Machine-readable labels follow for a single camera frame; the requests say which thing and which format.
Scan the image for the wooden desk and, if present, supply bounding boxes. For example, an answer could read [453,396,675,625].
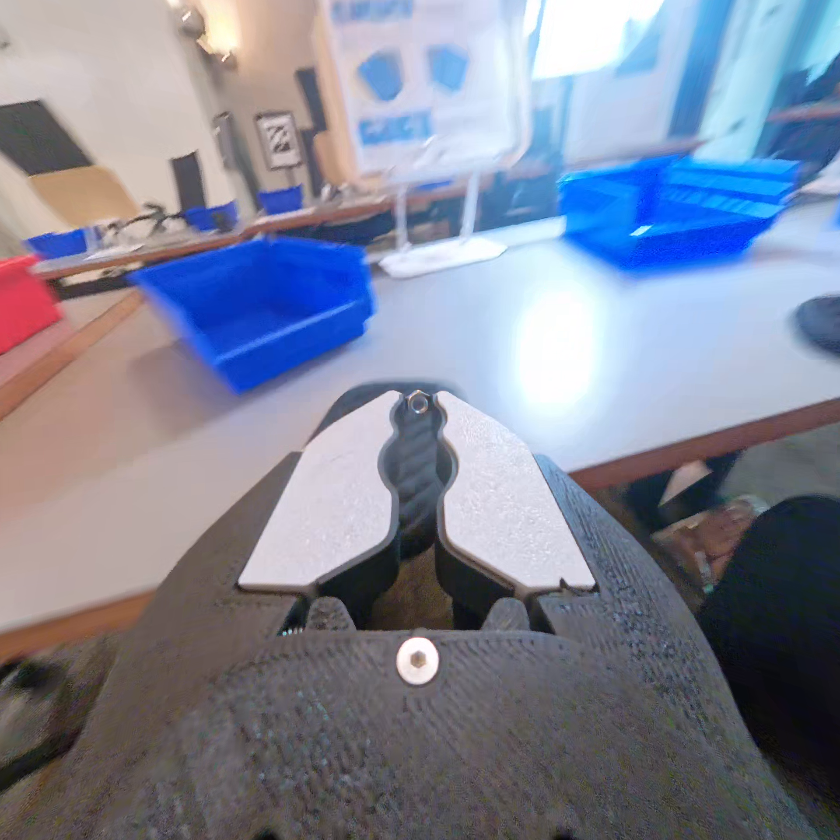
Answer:
[27,184,476,284]

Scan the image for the red plastic bin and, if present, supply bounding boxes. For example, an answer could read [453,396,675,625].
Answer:
[0,256,64,357]

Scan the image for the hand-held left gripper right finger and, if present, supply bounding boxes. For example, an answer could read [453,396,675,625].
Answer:
[431,390,599,599]

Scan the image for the person's dark trouser leg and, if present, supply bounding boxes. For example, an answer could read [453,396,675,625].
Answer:
[700,497,840,795]

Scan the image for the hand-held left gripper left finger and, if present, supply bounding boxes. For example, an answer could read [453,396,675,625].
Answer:
[239,390,405,598]

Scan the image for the blue plastic bin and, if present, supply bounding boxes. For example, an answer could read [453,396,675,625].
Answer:
[132,237,376,393]
[558,158,803,271]

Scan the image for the studio softbox light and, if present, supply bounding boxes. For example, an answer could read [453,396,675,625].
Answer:
[529,0,666,82]

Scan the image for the white instruction sheet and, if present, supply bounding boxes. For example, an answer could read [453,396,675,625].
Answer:
[326,0,530,178]

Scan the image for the framed wall picture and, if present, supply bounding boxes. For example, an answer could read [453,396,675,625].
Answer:
[254,112,304,170]

